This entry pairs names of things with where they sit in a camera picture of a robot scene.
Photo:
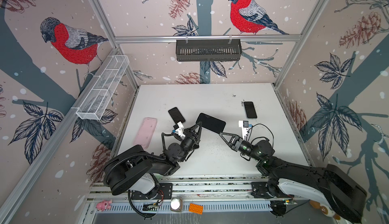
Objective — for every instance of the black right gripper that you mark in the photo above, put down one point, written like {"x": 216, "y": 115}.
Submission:
{"x": 236, "y": 142}

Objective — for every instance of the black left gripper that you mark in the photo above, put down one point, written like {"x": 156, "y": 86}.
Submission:
{"x": 196, "y": 137}

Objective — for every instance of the large phone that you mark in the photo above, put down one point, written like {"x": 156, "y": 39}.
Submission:
{"x": 211, "y": 123}

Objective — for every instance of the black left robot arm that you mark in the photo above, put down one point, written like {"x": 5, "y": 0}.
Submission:
{"x": 134, "y": 169}

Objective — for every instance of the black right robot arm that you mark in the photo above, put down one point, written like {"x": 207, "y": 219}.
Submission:
{"x": 328, "y": 185}

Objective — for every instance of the black phone far left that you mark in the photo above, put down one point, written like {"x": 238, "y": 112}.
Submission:
{"x": 176, "y": 115}

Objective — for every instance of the small phone light case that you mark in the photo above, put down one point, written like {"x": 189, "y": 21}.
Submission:
{"x": 250, "y": 110}

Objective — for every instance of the pink phone case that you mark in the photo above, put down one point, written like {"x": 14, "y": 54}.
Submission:
{"x": 145, "y": 132}

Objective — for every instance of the clear jar white lid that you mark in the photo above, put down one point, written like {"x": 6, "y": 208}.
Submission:
{"x": 176, "y": 204}

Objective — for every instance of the orange toy brick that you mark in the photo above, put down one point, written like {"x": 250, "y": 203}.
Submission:
{"x": 194, "y": 208}

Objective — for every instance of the pink pig toy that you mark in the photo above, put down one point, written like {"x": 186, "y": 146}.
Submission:
{"x": 104, "y": 205}

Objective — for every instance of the brown white plush toy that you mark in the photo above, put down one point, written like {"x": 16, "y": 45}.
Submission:
{"x": 326, "y": 210}

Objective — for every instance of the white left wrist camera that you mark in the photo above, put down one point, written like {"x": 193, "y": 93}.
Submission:
{"x": 178, "y": 130}

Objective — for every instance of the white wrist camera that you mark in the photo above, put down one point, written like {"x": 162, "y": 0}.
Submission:
{"x": 178, "y": 130}
{"x": 245, "y": 127}

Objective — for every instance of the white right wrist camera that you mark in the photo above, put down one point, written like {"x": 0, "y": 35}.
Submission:
{"x": 245, "y": 127}

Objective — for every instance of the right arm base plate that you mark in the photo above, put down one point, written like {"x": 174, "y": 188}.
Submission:
{"x": 263, "y": 190}

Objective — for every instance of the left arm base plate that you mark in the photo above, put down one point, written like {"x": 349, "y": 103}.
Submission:
{"x": 163, "y": 191}

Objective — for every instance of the black wire wall basket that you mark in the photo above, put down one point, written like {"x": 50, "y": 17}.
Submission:
{"x": 208, "y": 50}

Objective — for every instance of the white mesh wall basket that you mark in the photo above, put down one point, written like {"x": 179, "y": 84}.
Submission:
{"x": 98, "y": 98}

